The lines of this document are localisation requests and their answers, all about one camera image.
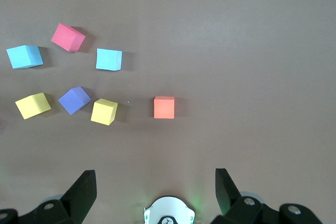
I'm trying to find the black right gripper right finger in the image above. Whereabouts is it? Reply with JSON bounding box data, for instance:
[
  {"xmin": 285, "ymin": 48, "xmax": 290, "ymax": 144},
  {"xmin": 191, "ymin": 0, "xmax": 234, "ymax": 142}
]
[{"xmin": 209, "ymin": 167, "xmax": 326, "ymax": 224}]

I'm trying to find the purple foam block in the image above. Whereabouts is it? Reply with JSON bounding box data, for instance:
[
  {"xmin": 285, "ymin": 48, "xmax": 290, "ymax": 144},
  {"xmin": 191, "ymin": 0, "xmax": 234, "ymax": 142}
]
[{"xmin": 58, "ymin": 86, "xmax": 92, "ymax": 115}]

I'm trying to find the red foam block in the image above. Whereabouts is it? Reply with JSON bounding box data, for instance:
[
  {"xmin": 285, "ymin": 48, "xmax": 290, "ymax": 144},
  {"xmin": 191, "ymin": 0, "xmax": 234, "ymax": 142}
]
[{"xmin": 50, "ymin": 23, "xmax": 86, "ymax": 52}]

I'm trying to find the blue foam block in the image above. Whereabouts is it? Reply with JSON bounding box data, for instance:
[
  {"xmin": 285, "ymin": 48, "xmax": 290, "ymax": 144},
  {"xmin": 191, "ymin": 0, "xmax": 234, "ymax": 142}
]
[
  {"xmin": 96, "ymin": 48, "xmax": 123, "ymax": 71},
  {"xmin": 6, "ymin": 45, "xmax": 44, "ymax": 69}
]

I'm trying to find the orange foam block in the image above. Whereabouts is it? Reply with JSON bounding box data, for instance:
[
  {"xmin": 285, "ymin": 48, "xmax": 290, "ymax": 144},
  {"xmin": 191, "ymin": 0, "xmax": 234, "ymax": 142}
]
[{"xmin": 153, "ymin": 95, "xmax": 175, "ymax": 119}]

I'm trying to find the brown table cover sheet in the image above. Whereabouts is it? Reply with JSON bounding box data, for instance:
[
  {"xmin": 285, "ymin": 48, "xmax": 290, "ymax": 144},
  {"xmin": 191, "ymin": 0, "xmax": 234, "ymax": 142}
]
[{"xmin": 0, "ymin": 0, "xmax": 336, "ymax": 224}]

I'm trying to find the yellow foam block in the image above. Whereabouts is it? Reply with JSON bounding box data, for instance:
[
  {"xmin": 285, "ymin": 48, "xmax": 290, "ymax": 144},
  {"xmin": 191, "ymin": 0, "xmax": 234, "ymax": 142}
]
[
  {"xmin": 15, "ymin": 92, "xmax": 52, "ymax": 120},
  {"xmin": 90, "ymin": 98, "xmax": 119, "ymax": 126}
]

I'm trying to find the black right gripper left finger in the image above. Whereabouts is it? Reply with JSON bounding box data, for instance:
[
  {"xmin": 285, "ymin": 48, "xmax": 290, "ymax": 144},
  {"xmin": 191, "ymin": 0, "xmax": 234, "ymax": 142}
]
[{"xmin": 0, "ymin": 169, "xmax": 98, "ymax": 224}]

